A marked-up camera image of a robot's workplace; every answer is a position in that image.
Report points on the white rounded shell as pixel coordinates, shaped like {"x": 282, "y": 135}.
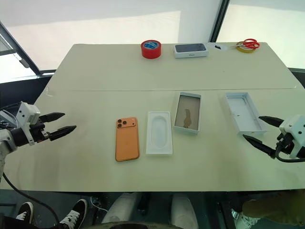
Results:
{"x": 183, "y": 212}
{"x": 122, "y": 207}

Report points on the white moulded tray insert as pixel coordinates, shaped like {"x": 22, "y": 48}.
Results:
{"x": 159, "y": 133}

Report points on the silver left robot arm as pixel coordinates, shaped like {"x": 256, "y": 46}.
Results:
{"x": 6, "y": 143}

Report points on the orange smartphone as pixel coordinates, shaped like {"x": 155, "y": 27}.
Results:
{"x": 127, "y": 143}

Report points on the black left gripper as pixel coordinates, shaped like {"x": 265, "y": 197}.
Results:
{"x": 39, "y": 132}

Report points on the white box with brown interior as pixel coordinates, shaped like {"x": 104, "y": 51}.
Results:
{"x": 187, "y": 112}

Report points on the black bar under table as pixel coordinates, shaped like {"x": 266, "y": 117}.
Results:
{"x": 145, "y": 202}

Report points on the dark window ledge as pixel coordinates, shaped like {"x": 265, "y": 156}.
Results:
{"x": 21, "y": 86}

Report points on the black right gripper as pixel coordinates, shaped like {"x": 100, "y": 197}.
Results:
{"x": 283, "y": 145}

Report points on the yellow tape roll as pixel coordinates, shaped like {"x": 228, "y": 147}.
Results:
{"x": 243, "y": 50}

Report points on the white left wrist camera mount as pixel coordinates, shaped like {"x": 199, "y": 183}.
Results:
{"x": 26, "y": 113}

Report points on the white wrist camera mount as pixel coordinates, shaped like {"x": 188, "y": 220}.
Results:
{"x": 26, "y": 113}
{"x": 294, "y": 128}

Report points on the red tape roll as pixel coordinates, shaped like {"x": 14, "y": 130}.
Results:
{"x": 150, "y": 52}

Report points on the black and white sneaker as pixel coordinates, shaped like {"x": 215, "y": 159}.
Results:
{"x": 25, "y": 211}
{"x": 75, "y": 212}

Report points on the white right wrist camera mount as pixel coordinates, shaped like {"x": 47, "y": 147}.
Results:
{"x": 294, "y": 128}

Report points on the white boxed phone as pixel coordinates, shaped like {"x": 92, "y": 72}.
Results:
{"x": 190, "y": 48}

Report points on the dark slanted window frame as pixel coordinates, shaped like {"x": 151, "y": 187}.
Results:
{"x": 19, "y": 45}

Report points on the dark upright window post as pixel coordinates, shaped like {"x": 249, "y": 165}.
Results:
{"x": 218, "y": 19}

